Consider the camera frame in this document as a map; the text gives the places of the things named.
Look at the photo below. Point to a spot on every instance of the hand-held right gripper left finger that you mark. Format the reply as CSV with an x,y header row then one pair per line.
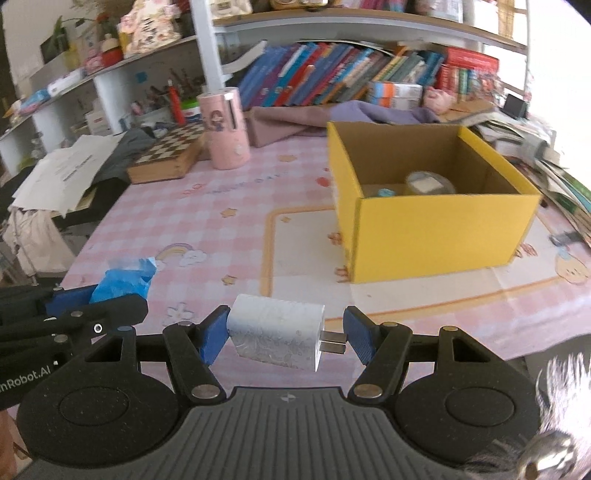
x,y
212,334

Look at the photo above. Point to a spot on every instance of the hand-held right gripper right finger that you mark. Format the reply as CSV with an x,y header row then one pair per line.
x,y
362,334

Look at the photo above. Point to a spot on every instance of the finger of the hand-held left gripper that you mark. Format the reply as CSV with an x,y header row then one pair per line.
x,y
106,314
69,299

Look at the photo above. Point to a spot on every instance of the blue plastic wrapper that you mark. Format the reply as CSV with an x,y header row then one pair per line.
x,y
122,279

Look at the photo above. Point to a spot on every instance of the white charger plug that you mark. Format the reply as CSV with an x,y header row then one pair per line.
x,y
277,330

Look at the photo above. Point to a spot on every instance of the yellow cardboard box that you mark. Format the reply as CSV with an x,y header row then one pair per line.
x,y
434,235

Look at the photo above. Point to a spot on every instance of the yellow tape roll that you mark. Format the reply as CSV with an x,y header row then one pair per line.
x,y
443,182

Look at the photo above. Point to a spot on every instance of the beige garment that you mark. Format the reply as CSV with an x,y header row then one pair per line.
x,y
37,240

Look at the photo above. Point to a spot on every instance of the white paper sheets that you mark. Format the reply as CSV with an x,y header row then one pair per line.
x,y
60,170

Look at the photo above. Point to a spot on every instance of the dark grey cloth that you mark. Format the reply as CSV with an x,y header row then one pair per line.
x,y
124,152

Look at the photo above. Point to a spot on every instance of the wooden chessboard box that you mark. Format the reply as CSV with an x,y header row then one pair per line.
x,y
161,161

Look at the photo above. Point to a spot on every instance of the pink humidifier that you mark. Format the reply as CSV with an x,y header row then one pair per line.
x,y
226,143

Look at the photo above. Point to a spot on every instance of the blue tissue pack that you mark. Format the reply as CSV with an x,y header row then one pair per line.
x,y
32,100

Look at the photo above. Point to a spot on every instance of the pen holder with brushes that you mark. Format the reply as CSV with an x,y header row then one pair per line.
x,y
157,106

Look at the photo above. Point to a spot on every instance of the grey fuzzy sleeve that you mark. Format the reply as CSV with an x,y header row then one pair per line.
x,y
568,392

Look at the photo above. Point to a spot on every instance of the white flat box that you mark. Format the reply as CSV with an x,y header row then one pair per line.
x,y
64,82

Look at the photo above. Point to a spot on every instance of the mauve cloth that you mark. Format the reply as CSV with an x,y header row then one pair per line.
x,y
277,124

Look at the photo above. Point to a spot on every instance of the round metal button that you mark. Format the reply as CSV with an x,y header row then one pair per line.
x,y
549,457

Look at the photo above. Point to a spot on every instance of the pink pig toy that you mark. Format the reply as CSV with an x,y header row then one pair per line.
x,y
436,99

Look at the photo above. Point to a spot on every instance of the red apple jar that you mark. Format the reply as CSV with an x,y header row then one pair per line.
x,y
111,53

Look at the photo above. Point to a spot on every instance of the pile of books and papers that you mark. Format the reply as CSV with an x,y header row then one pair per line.
x,y
568,189

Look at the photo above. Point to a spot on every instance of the green potted plant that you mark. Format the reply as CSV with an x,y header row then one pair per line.
x,y
57,39

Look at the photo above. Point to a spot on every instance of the row of colourful books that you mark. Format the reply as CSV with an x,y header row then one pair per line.
x,y
314,74

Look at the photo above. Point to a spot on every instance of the red spined book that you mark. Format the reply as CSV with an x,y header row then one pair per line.
x,y
446,78

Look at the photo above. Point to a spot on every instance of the black phone stand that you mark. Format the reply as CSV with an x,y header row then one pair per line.
x,y
515,106

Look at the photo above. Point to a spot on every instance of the pink paper house ornament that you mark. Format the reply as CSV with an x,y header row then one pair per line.
x,y
147,30

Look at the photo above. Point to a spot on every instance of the colourful paper ornaments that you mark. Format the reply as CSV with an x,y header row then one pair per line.
x,y
491,85

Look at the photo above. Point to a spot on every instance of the white shelving unit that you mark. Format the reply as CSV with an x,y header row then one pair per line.
x,y
205,46

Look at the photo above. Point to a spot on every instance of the red thick book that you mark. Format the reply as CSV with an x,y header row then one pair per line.
x,y
473,57

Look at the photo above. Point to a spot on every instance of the white quilted bag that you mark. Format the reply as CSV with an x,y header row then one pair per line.
x,y
231,8

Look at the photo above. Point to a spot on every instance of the shelf row of thin books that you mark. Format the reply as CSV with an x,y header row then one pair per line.
x,y
378,4

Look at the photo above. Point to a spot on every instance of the gold retro radio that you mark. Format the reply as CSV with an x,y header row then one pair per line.
x,y
300,3

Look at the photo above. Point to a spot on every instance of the bamboo roll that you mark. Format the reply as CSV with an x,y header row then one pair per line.
x,y
506,18

